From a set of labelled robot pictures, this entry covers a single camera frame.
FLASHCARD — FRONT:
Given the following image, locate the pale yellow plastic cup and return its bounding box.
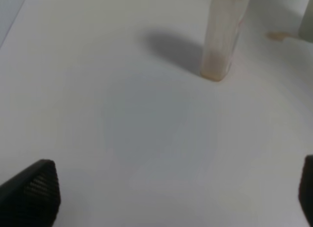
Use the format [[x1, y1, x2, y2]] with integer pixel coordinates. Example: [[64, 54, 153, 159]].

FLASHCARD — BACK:
[[298, 0, 313, 43]]

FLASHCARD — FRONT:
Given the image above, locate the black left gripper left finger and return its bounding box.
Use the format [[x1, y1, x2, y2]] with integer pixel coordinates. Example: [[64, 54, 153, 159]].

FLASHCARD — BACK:
[[0, 159, 61, 227]]

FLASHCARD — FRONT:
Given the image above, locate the clear plastic drink bottle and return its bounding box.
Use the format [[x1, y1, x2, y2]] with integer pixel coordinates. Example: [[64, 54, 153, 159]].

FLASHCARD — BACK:
[[200, 0, 249, 82]]

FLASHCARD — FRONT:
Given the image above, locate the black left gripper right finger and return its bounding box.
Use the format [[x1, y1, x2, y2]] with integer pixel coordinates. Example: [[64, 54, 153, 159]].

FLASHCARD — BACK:
[[298, 155, 313, 227]]

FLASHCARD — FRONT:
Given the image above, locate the brown spilled drink puddle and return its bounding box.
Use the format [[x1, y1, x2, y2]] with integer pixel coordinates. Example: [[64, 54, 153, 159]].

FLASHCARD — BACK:
[[266, 32, 295, 42]]

